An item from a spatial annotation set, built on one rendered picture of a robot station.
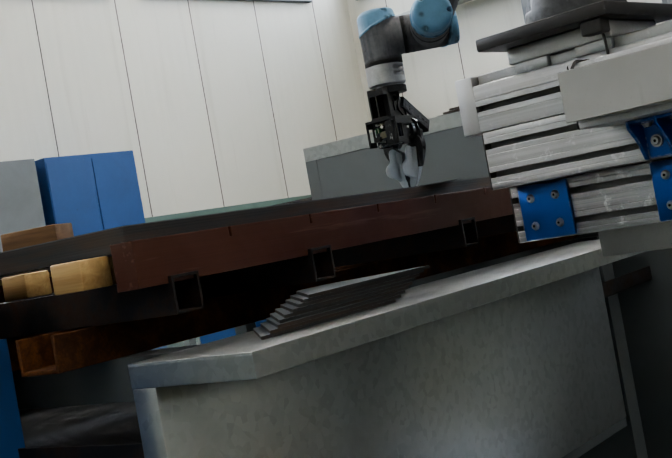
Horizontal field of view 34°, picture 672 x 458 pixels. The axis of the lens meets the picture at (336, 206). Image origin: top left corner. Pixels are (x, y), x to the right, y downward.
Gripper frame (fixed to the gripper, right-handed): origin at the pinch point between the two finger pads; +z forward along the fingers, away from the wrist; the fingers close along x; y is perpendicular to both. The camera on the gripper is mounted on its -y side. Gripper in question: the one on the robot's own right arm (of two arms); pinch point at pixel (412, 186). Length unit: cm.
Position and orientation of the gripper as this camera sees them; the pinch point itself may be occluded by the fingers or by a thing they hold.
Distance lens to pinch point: 218.8
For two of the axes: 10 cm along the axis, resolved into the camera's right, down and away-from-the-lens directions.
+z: 1.8, 9.8, -0.2
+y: -5.9, 0.9, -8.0
